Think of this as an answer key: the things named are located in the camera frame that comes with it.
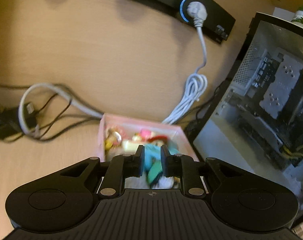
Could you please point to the green plastic crank handle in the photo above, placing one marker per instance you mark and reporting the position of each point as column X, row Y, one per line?
column 153, row 169

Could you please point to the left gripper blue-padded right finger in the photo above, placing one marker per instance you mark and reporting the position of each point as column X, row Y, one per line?
column 186, row 169

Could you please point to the pink cardboard box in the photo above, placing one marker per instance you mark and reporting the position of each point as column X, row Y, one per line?
column 137, row 132

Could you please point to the white power plug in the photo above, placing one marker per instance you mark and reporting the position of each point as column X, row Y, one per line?
column 197, row 11

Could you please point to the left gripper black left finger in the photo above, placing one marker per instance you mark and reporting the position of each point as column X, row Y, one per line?
column 115, row 172

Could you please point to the black power adapter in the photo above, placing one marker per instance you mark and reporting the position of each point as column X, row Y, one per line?
column 9, row 120

